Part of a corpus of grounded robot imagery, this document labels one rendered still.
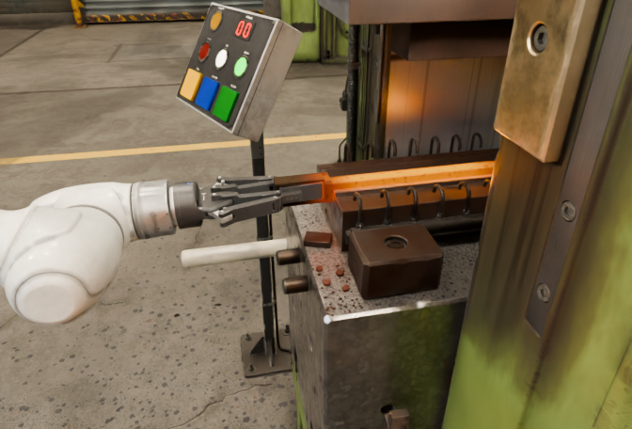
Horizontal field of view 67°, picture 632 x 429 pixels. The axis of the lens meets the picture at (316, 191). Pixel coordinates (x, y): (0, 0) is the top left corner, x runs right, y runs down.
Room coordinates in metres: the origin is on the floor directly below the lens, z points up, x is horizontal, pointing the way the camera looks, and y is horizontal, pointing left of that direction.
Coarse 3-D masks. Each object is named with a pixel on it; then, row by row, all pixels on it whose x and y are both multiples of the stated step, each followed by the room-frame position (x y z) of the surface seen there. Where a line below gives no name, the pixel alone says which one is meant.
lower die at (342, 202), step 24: (336, 168) 0.79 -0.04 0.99; (360, 168) 0.79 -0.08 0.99; (384, 168) 0.79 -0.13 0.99; (408, 168) 0.79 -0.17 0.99; (336, 192) 0.69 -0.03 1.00; (360, 192) 0.69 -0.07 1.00; (432, 192) 0.70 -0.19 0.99; (456, 192) 0.70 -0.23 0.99; (480, 192) 0.70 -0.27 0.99; (336, 216) 0.68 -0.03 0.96; (384, 216) 0.65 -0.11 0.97; (408, 216) 0.66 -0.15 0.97; (432, 216) 0.67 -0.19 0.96
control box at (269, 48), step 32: (224, 32) 1.27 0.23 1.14; (256, 32) 1.16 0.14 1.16; (288, 32) 1.14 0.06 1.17; (192, 64) 1.32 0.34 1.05; (224, 64) 1.19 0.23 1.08; (256, 64) 1.10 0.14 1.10; (288, 64) 1.14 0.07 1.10; (256, 96) 1.08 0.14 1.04; (224, 128) 1.07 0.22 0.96; (256, 128) 1.08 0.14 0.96
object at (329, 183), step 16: (288, 176) 0.71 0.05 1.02; (304, 176) 0.71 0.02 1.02; (320, 176) 0.71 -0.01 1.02; (352, 176) 0.73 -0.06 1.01; (368, 176) 0.73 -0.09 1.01; (384, 176) 0.73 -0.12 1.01; (400, 176) 0.73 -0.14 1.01; (416, 176) 0.73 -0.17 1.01; (432, 176) 0.73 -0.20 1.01; (448, 176) 0.74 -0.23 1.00; (464, 176) 0.74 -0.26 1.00
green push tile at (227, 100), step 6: (222, 90) 1.14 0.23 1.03; (228, 90) 1.12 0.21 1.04; (234, 90) 1.12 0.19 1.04; (222, 96) 1.13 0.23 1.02; (228, 96) 1.11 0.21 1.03; (234, 96) 1.09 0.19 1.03; (216, 102) 1.13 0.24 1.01; (222, 102) 1.11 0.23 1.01; (228, 102) 1.10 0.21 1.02; (234, 102) 1.08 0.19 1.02; (216, 108) 1.12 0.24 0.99; (222, 108) 1.10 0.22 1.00; (228, 108) 1.08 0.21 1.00; (216, 114) 1.11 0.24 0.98; (222, 114) 1.09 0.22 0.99; (228, 114) 1.07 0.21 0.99; (228, 120) 1.07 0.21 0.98
